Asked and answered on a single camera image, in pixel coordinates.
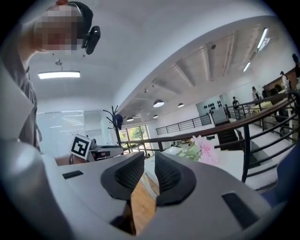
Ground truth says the person's left forearm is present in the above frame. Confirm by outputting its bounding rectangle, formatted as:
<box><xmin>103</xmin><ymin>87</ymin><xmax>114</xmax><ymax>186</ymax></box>
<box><xmin>54</xmin><ymin>154</ymin><xmax>74</xmax><ymax>166</ymax></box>

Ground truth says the yellow table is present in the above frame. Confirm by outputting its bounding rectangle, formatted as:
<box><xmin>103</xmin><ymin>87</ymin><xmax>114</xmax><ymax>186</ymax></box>
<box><xmin>253</xmin><ymin>98</ymin><xmax>289</xmax><ymax>113</ymax></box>

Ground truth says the black stair railing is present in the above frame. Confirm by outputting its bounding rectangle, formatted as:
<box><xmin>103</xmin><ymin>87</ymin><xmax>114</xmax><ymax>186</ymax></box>
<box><xmin>225</xmin><ymin>99</ymin><xmax>277</xmax><ymax>122</ymax></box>

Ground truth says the black metal balcony railing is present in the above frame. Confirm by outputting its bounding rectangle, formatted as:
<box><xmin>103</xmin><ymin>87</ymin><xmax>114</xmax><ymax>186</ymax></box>
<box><xmin>155</xmin><ymin>113</ymin><xmax>212</xmax><ymax>136</ymax></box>

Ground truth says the pink flower bunch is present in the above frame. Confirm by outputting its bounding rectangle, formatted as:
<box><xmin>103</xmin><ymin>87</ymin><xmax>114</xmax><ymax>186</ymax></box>
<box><xmin>176</xmin><ymin>135</ymin><xmax>220</xmax><ymax>165</ymax></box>

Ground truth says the blue chair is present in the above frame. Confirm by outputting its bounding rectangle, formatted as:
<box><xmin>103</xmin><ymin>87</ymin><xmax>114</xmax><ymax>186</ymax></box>
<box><xmin>259</xmin><ymin>144</ymin><xmax>300</xmax><ymax>208</ymax></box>

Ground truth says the black coat rack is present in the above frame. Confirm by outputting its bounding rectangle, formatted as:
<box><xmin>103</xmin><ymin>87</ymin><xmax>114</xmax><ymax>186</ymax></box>
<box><xmin>103</xmin><ymin>105</ymin><xmax>128</xmax><ymax>146</ymax></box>

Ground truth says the person's grey printed shirt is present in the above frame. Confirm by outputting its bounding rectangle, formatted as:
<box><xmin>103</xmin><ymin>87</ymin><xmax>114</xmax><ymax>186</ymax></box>
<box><xmin>0</xmin><ymin>22</ymin><xmax>43</xmax><ymax>155</ymax></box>

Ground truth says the rectangular ceiling panel light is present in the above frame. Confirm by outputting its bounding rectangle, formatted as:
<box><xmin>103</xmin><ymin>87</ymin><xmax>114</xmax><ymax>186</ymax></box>
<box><xmin>37</xmin><ymin>70</ymin><xmax>81</xmax><ymax>80</ymax></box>

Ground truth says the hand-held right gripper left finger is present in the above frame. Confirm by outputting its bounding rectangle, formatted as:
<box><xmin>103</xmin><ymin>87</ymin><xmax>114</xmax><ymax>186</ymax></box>
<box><xmin>43</xmin><ymin>151</ymin><xmax>145</xmax><ymax>222</ymax></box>

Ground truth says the black head camera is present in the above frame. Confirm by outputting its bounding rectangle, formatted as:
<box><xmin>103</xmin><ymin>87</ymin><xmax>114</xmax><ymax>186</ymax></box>
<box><xmin>69</xmin><ymin>1</ymin><xmax>102</xmax><ymax>56</ymax></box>

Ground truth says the dark cap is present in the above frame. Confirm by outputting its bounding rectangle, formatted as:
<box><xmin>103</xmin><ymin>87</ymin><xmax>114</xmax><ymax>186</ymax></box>
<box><xmin>115</xmin><ymin>113</ymin><xmax>124</xmax><ymax>130</ymax></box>

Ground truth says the long ceiling strip light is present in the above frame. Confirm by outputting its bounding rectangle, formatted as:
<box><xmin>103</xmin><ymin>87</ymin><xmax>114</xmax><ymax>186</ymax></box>
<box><xmin>256</xmin><ymin>27</ymin><xmax>269</xmax><ymax>50</ymax></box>

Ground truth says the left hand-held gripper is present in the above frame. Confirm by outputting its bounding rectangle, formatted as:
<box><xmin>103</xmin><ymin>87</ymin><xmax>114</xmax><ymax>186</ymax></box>
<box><xmin>70</xmin><ymin>134</ymin><xmax>124</xmax><ymax>163</ymax></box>

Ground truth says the person's head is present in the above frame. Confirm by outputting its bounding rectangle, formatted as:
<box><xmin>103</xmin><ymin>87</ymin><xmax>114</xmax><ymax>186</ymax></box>
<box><xmin>21</xmin><ymin>2</ymin><xmax>84</xmax><ymax>53</ymax></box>

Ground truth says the black railing wooden top rail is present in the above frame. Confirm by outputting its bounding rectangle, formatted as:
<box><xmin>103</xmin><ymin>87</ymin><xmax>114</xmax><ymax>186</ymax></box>
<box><xmin>120</xmin><ymin>93</ymin><xmax>300</xmax><ymax>184</ymax></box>

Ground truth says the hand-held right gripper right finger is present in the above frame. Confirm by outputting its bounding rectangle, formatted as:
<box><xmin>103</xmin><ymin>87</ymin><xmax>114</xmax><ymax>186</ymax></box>
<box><xmin>140</xmin><ymin>151</ymin><xmax>274</xmax><ymax>239</ymax></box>

